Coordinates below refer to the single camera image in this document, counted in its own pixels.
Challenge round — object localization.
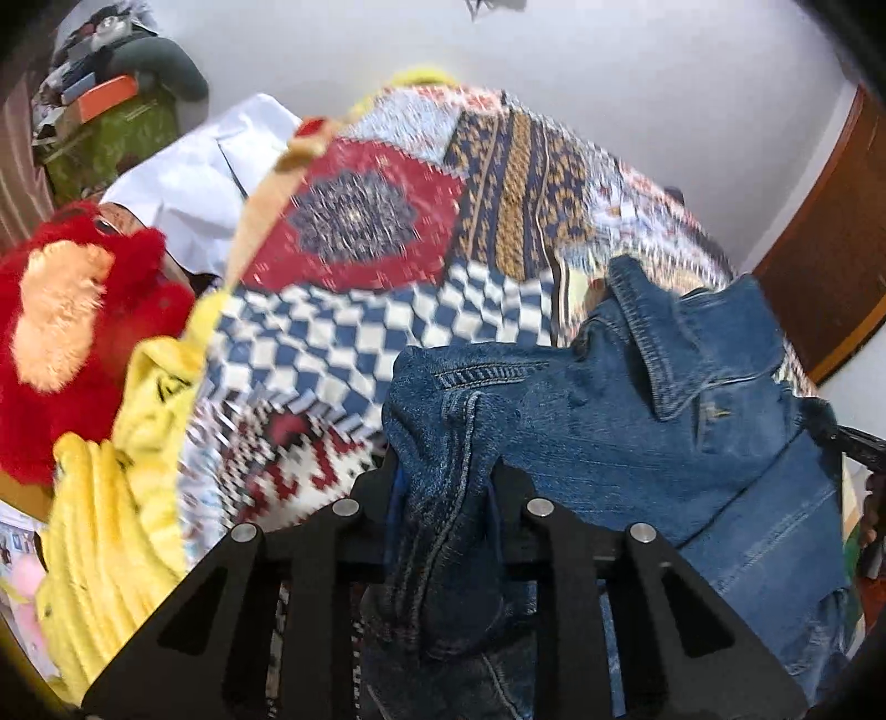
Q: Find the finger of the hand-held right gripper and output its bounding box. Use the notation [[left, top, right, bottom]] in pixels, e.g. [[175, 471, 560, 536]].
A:
[[823, 424, 886, 479]]

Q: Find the colourful patchwork blanket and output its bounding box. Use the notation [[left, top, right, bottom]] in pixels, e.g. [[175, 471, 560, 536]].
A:
[[176, 83, 818, 720]]

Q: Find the yellow plush hoop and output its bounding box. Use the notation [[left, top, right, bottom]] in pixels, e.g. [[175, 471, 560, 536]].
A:
[[346, 64, 461, 119]]

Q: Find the black cable below monitor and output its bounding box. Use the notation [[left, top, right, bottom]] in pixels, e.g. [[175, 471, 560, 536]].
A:
[[465, 0, 527, 22]]

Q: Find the brown wooden door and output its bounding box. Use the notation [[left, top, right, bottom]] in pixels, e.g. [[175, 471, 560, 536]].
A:
[[751, 83, 886, 385]]

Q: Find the pink soft item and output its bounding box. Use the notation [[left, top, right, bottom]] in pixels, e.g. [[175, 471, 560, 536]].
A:
[[3, 554, 46, 614]]

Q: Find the striped reddish brown curtain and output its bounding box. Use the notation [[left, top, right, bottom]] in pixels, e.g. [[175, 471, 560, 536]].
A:
[[0, 90, 56, 250]]

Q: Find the blue denim jacket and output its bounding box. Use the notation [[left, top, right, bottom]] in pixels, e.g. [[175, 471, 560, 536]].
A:
[[360, 255, 866, 720]]

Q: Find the yellow towel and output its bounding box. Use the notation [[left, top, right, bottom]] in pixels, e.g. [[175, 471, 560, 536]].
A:
[[34, 297, 233, 707]]

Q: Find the grey neck pillow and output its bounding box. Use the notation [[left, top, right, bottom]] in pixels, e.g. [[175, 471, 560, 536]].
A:
[[121, 34, 210, 105]]

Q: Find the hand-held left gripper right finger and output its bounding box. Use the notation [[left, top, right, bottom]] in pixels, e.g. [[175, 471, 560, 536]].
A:
[[488, 460, 810, 720]]

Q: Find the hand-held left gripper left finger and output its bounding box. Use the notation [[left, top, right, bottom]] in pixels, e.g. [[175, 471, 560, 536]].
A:
[[81, 453, 406, 720]]

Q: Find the red plush toy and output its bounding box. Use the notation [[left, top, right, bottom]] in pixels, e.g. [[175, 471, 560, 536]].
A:
[[0, 200, 198, 486]]

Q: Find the orange shoe box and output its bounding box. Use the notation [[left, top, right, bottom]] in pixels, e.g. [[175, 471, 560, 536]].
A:
[[73, 75, 140, 122]]

